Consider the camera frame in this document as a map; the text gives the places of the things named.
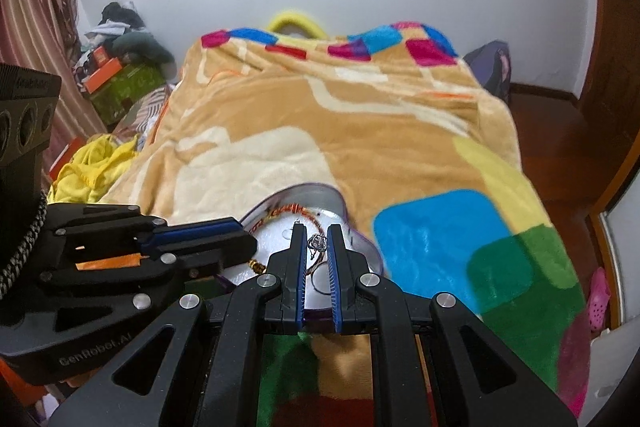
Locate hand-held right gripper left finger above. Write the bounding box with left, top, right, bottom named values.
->
left=47, top=223, right=308, bottom=427

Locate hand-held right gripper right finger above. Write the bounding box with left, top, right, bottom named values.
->
left=327, top=223, right=577, bottom=427

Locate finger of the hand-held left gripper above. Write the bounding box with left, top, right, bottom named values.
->
left=37, top=252, right=237, bottom=309
left=47, top=203, right=259, bottom=280

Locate heart-shaped tin box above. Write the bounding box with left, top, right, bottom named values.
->
left=220, top=184, right=386, bottom=334

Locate yellow cloth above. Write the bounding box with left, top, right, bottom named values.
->
left=49, top=133, right=142, bottom=206

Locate orange box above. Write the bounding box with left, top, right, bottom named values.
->
left=47, top=136, right=84, bottom=184
left=82, top=56, right=124, bottom=96

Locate striped bedsheet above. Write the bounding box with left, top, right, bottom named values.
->
left=116, top=86, right=174, bottom=144

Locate colourful printed blanket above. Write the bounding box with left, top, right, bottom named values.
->
left=100, top=22, right=590, bottom=427

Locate green cardboard box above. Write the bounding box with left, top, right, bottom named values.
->
left=88, top=64, right=167, bottom=128

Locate pile of dark clothes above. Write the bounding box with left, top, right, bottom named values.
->
left=81, top=1, right=176, bottom=68

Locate yellow cushion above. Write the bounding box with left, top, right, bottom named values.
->
left=267, top=9, right=329, bottom=40

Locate purple backpack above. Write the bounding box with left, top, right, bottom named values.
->
left=462, top=39, right=514, bottom=106

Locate pink clog shoe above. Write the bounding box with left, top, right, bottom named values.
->
left=587, top=267, right=612, bottom=333

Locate striped fringed curtain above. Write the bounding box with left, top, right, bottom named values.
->
left=0, top=0, right=109, bottom=180

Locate wooden door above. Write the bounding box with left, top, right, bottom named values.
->
left=575, top=0, right=640, bottom=214

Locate black cord ring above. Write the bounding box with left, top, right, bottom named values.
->
left=311, top=268, right=335, bottom=297

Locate red orange beaded bracelet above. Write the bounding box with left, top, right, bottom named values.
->
left=250, top=204, right=322, bottom=234

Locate black white braided cable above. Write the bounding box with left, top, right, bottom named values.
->
left=0, top=199, right=47, bottom=300

